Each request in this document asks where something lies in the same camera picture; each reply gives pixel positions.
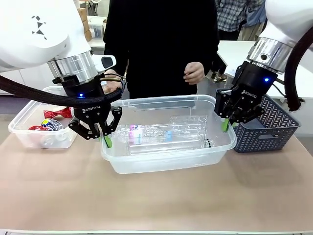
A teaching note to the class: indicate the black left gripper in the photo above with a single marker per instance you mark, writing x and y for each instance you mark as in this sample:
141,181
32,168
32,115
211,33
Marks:
90,110

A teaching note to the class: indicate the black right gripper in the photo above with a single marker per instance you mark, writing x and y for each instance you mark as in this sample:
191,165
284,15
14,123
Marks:
254,85

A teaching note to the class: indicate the clear bottle pink label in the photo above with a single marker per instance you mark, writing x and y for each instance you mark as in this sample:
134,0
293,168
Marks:
135,133

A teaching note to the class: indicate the small black white bottle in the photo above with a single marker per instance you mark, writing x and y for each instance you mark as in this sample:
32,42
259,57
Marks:
209,143

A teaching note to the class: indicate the crushed red snack wrappers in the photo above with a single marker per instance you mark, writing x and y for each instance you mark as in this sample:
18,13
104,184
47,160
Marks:
57,113

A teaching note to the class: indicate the blue yellow crushed can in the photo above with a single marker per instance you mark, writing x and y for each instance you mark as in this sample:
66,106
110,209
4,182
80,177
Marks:
51,124

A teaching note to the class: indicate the clear plastic container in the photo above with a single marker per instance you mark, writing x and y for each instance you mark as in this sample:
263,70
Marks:
188,124

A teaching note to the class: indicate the small red crushed can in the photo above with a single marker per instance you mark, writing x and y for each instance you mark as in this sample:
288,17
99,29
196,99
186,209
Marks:
36,127

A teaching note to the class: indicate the clear bottle blue label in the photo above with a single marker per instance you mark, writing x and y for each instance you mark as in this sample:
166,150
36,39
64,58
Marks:
168,144

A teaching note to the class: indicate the clear plastic bin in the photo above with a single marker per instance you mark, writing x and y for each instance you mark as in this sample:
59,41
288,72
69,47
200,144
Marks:
168,164
27,139

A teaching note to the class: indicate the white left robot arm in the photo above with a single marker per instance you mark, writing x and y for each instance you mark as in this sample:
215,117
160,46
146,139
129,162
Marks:
36,31

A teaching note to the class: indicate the dark grey woven basket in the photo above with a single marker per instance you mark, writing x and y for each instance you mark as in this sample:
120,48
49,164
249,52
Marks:
264,139

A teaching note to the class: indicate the person's right hand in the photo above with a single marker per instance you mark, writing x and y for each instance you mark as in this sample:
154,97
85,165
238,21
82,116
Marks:
111,88

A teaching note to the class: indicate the person's left hand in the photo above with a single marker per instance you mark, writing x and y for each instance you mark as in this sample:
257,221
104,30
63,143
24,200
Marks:
195,73

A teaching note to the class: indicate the white side table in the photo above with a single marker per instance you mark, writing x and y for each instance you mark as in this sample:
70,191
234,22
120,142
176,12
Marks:
234,54

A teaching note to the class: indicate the white background table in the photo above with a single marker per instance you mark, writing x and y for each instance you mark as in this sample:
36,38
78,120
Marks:
96,43

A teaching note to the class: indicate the brown cardboard box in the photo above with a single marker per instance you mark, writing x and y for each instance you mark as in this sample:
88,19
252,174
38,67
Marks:
85,26
88,36
82,14

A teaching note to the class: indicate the bystander in plaid shirt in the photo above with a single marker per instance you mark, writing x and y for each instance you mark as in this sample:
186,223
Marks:
234,14

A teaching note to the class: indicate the clear storage box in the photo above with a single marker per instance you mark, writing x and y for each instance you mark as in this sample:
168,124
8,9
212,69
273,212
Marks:
97,27

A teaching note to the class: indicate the person in black clothes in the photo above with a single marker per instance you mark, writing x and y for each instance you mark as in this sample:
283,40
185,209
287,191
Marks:
161,44

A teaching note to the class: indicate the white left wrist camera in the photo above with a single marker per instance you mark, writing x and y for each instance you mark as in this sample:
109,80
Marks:
105,61

